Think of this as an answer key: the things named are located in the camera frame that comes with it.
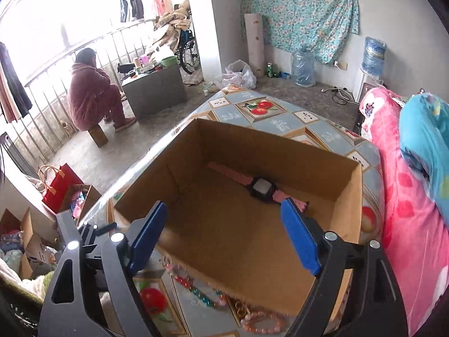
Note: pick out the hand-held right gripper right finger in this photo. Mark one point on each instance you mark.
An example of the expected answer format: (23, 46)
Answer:
(298, 238)

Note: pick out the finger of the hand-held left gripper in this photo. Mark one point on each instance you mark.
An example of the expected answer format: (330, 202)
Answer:
(68, 226)
(93, 237)

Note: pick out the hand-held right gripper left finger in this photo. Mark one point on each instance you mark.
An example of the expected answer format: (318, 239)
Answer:
(147, 238)

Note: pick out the large torn cardboard box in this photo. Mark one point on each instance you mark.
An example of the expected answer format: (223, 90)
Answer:
(228, 238)

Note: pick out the gold butterfly charm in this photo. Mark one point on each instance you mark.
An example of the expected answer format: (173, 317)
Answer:
(240, 310)

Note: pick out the small cardboard carton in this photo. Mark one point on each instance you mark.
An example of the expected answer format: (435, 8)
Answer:
(87, 200)
(29, 242)

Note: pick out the red gift bag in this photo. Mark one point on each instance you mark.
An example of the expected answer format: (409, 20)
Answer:
(63, 189)

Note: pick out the wooden stool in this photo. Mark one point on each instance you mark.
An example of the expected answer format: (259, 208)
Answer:
(100, 135)

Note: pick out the pink floral blanket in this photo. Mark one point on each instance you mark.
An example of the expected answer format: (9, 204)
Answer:
(407, 217)

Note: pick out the fruit print tablecloth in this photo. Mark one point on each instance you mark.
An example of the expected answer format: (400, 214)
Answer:
(259, 123)

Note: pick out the low grey table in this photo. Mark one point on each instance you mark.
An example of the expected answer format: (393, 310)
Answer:
(154, 91)

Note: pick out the hanging dark coat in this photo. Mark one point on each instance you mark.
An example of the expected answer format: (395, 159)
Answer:
(14, 84)

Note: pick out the white water dispenser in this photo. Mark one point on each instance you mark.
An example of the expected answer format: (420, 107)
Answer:
(363, 84)

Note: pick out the blue patterned quilt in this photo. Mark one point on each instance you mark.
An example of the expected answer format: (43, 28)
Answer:
(428, 130)

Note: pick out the green drink can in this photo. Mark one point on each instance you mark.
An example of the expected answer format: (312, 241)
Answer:
(269, 70)

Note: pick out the empty clear water jug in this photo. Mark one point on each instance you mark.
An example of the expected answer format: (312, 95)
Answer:
(303, 66)

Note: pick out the white plastic bag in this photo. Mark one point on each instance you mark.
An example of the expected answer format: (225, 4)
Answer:
(242, 73)

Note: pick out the green basin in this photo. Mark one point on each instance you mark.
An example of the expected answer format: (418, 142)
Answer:
(168, 61)

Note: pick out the pink cup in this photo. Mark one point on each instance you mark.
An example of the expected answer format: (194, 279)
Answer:
(144, 59)

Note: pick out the wheelchair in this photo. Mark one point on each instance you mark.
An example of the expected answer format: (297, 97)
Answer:
(187, 56)

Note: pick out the metal balcony railing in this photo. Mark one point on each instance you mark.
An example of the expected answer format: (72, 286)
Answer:
(105, 35)

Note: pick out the blue water jug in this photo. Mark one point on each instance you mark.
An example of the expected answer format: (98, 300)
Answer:
(373, 54)

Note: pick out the heap of beige clothes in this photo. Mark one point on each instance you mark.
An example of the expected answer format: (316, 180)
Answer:
(172, 24)

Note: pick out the hanging dark jacket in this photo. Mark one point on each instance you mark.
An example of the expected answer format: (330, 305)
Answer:
(131, 1)

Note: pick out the wall socket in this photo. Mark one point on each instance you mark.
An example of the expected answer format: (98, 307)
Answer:
(341, 65)

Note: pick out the teal floral wall cloth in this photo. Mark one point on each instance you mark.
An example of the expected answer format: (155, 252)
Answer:
(301, 10)

